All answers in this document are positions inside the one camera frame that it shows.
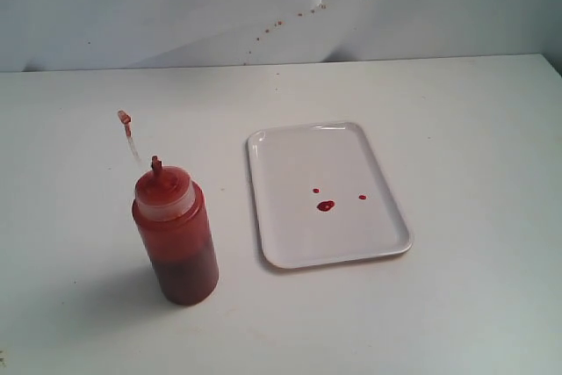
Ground red sauce drops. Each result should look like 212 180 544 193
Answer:
311 187 369 213

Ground red sauce squeeze bottle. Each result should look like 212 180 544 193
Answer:
116 109 220 306

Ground white rectangular plastic tray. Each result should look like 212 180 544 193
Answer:
247 121 413 270

